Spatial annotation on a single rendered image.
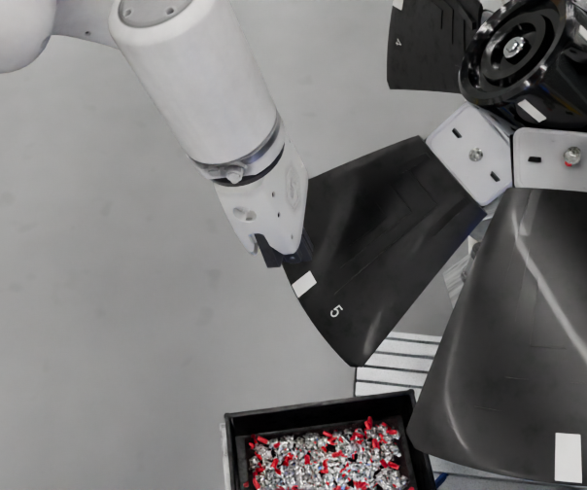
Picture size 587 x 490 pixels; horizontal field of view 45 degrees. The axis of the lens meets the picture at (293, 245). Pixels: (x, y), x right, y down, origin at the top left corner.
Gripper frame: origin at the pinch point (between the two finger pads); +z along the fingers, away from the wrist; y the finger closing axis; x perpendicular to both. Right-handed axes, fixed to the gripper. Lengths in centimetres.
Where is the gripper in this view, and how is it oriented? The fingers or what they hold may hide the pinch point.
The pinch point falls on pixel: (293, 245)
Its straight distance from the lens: 73.6
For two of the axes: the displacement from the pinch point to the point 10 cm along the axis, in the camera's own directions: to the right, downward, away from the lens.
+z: 2.9, 5.4, 7.9
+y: 1.2, -8.4, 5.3
